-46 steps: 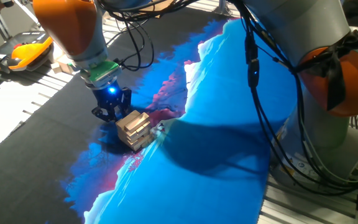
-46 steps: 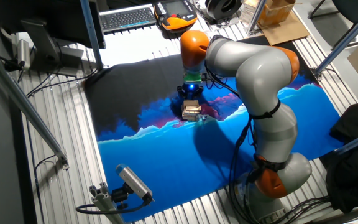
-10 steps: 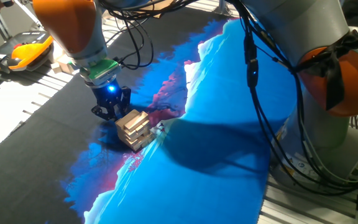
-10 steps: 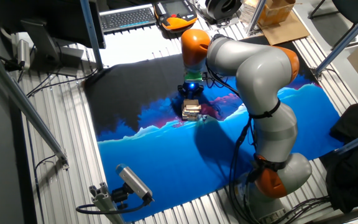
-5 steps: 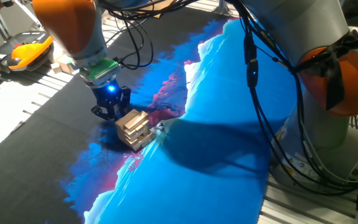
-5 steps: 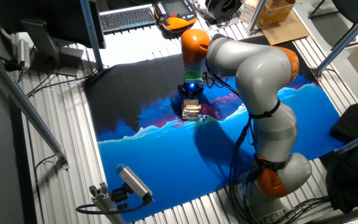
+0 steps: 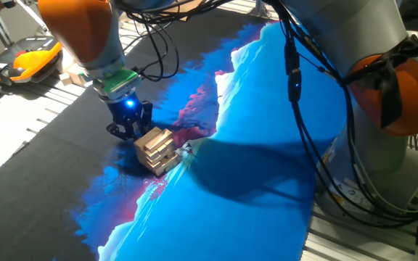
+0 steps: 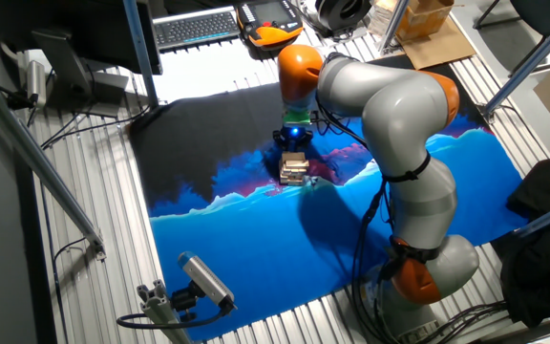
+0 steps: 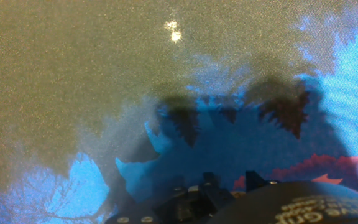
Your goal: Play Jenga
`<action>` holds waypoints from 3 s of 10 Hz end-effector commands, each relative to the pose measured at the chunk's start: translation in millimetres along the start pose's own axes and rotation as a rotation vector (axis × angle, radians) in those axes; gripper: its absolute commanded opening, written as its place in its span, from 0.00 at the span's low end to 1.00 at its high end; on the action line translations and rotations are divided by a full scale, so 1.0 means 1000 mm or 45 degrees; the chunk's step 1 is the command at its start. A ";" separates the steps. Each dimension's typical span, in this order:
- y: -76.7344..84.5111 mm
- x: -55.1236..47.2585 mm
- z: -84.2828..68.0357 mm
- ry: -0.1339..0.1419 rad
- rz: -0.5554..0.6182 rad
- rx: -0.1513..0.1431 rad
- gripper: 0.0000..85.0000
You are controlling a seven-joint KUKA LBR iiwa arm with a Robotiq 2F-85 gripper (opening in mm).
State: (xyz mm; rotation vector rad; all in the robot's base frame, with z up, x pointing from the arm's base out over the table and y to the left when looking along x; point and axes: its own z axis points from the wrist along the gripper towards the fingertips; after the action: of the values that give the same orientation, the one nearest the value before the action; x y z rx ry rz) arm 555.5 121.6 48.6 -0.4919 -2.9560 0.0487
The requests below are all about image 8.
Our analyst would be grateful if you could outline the dark office chair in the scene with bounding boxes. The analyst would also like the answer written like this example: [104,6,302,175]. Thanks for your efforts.
[473,0,550,78]

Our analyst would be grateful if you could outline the small silver camera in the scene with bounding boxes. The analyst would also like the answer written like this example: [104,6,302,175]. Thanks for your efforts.
[25,59,48,109]

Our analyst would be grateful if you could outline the aluminium frame post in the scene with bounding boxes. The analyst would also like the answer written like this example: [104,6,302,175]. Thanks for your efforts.
[121,0,162,109]
[378,0,411,54]

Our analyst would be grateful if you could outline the blue black printed cloth mat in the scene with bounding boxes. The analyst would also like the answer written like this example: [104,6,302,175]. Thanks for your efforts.
[129,54,529,341]

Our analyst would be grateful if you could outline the black computer keyboard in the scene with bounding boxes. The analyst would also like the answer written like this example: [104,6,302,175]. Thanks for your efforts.
[153,7,241,52]

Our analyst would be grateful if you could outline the thin black desk cables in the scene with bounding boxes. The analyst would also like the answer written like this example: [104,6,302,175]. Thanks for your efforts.
[40,104,153,150]

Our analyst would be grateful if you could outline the black round spool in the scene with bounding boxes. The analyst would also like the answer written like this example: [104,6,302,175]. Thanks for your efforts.
[315,0,373,32]

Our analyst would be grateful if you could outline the black cloth bag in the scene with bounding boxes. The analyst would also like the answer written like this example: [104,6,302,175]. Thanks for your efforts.
[497,159,550,329]

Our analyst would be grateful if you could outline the flat brown cardboard sheet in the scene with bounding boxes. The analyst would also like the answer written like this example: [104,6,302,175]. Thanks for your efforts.
[396,18,476,71]

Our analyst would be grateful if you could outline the brown cardboard box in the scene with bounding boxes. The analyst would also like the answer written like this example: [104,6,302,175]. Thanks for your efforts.
[396,0,455,42]

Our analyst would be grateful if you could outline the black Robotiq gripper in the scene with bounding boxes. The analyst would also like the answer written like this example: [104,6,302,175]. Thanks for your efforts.
[272,124,315,154]

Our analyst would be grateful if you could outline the black computer monitor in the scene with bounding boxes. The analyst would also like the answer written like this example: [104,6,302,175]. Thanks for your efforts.
[0,0,164,118]

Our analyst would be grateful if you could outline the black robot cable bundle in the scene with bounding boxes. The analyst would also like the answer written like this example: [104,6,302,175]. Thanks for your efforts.
[312,52,400,344]

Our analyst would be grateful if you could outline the black cables at base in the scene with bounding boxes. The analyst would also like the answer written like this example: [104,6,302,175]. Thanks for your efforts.
[417,299,511,344]

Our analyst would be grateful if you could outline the short aluminium profile stand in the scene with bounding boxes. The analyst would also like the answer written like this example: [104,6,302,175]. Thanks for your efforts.
[136,279,193,344]

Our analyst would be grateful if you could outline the black camera cable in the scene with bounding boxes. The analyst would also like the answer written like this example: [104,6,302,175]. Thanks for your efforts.
[116,298,231,332]

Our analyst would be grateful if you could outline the green wrist mounting plate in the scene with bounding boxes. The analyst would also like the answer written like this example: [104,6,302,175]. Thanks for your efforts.
[282,108,312,127]

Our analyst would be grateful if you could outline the orange black teach pendant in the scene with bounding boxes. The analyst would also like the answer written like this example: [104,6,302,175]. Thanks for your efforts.
[236,0,305,49]

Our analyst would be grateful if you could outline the wooden Jenga block tower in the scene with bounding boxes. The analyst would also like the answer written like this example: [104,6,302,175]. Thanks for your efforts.
[278,151,310,186]

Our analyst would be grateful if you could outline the black camera ball mount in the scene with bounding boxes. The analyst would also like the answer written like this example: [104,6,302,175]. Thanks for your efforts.
[169,281,201,322]

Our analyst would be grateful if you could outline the black strap on arm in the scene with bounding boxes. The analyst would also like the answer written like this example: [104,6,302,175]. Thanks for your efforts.
[388,235,442,265]
[381,151,433,184]

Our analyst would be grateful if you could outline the silver camera blue end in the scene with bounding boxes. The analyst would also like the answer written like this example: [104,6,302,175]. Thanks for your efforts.
[177,251,237,310]

